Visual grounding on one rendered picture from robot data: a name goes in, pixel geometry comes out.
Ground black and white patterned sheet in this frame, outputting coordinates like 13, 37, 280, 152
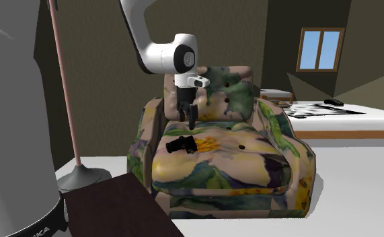
283, 102, 366, 119

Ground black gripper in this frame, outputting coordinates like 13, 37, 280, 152
176, 86, 199, 131

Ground floral patterned armchair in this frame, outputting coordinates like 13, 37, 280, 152
126, 65, 317, 220

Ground black binoculars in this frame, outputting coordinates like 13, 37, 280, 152
165, 135, 199, 156

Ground black remote control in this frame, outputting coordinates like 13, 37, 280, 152
323, 98, 345, 107

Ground floor lamp with pink pole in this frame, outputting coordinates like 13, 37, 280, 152
46, 0, 112, 193

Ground wooden framed window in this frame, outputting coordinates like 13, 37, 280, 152
295, 27, 346, 73

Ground white bed with wooden frame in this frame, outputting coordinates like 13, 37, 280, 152
278, 99, 384, 140

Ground dark brown robot stand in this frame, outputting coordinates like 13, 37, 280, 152
62, 172, 185, 237

